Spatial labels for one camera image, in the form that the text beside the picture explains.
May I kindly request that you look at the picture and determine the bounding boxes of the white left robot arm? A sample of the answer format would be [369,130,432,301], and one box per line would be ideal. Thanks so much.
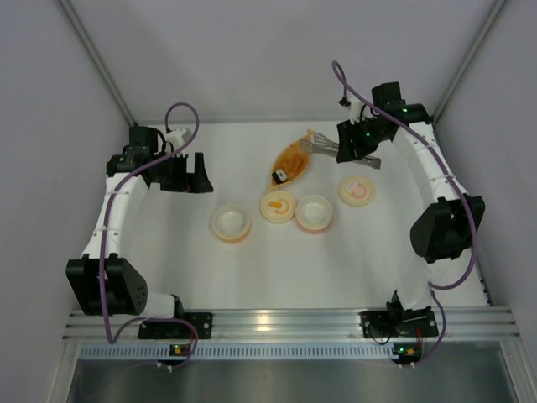
[66,126,214,318]

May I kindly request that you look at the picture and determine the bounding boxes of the left aluminium frame post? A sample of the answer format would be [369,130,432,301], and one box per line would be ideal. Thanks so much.
[55,0,137,126]

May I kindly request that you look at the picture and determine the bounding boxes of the cream lid pink smiley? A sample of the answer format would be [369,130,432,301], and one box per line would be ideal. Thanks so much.
[337,175,376,207]

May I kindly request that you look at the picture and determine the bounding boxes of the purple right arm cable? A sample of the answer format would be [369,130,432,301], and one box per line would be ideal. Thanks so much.
[331,60,480,370]

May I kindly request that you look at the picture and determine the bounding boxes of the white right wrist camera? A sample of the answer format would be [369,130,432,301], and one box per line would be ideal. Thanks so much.
[339,95,367,124]

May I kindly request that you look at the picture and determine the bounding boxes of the right aluminium frame post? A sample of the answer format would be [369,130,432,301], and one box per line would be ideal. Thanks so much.
[432,0,510,123]

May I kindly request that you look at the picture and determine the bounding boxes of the black white sushi piece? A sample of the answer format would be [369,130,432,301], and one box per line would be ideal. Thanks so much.
[271,169,289,185]

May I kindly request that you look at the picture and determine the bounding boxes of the orange boat-shaped dish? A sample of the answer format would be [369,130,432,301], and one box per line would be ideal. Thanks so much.
[268,129,314,191]

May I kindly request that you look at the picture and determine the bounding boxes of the cream bowl orange base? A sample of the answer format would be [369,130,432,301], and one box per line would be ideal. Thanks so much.
[211,204,252,243]

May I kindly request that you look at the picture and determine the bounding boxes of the grey slotted cable duct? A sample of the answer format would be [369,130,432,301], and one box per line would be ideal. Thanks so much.
[80,343,417,360]

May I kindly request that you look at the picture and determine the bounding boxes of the cream lid orange smiley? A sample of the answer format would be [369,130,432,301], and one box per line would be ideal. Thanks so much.
[260,191,297,224]

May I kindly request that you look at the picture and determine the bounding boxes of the metal serving tongs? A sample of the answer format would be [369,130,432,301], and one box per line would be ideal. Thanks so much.
[299,132,382,170]

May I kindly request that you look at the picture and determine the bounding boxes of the cream bowl pink base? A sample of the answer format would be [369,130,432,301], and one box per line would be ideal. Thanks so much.
[295,195,333,234]

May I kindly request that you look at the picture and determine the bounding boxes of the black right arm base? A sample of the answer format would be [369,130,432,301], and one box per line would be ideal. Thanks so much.
[359,307,440,342]

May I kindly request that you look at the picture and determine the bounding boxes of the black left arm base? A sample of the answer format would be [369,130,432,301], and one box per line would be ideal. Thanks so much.
[138,311,213,340]

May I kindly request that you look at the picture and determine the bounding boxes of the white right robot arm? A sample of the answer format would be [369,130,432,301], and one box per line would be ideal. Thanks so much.
[336,82,485,311]

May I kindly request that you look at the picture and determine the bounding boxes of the aluminium mounting rail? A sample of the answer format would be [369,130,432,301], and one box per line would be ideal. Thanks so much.
[62,308,520,342]

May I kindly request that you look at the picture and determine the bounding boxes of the aluminium frame post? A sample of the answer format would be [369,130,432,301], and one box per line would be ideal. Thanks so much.
[432,0,510,123]
[55,0,137,126]

